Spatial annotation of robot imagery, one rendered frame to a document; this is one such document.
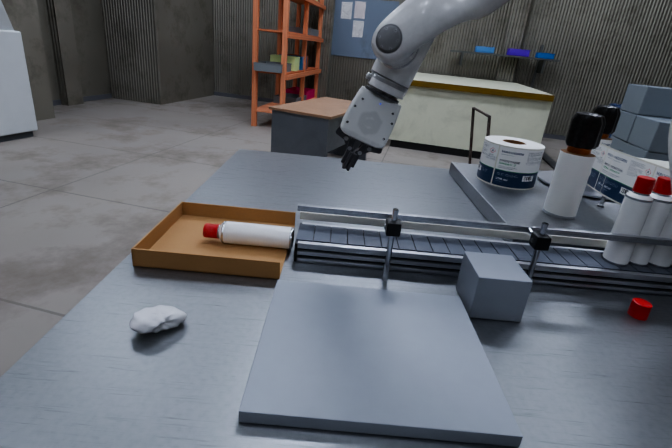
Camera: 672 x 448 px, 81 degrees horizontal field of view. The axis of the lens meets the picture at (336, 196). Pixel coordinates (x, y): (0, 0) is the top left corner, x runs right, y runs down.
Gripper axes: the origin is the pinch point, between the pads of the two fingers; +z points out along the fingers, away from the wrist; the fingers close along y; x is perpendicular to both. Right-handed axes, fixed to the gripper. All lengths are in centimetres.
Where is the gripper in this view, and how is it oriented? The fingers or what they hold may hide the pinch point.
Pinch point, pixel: (349, 159)
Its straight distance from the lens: 85.7
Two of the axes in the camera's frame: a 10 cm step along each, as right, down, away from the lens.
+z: -4.3, 8.4, 3.3
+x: 0.3, -3.5, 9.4
